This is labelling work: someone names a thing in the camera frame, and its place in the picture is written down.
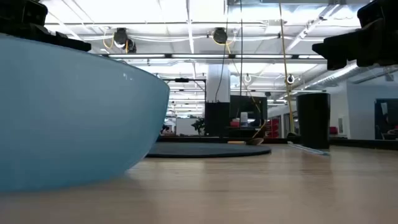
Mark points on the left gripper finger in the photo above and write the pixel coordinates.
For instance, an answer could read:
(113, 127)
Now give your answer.
(68, 42)

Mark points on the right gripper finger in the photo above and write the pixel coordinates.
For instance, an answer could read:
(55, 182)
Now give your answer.
(337, 49)

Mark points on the black tall cup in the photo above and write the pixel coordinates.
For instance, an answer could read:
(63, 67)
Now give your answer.
(313, 121)

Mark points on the blue plate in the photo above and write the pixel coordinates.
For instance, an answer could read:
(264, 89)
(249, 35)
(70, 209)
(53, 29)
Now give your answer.
(62, 118)

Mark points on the red storage bins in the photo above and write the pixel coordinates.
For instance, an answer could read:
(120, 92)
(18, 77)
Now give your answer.
(273, 127)

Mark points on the blue wrapped straw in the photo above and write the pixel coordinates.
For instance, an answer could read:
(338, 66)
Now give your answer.
(308, 149)

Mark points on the white pillar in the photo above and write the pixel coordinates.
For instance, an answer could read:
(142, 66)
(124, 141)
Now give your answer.
(217, 84)

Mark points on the long ceiling light strip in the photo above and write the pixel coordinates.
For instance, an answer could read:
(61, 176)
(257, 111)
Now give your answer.
(199, 56)

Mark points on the black cabinet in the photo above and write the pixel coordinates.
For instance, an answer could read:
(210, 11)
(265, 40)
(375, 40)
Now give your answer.
(217, 119)

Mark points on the green potted plant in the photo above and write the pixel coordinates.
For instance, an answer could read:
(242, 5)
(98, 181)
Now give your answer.
(199, 125)

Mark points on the dark round woven placemat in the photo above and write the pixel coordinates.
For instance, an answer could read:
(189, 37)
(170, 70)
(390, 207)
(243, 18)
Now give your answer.
(205, 150)

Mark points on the silver ceiling duct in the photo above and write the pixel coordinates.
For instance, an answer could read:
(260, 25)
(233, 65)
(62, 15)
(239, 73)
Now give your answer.
(339, 74)

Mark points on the black table frame rail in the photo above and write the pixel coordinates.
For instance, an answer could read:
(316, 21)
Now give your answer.
(357, 143)

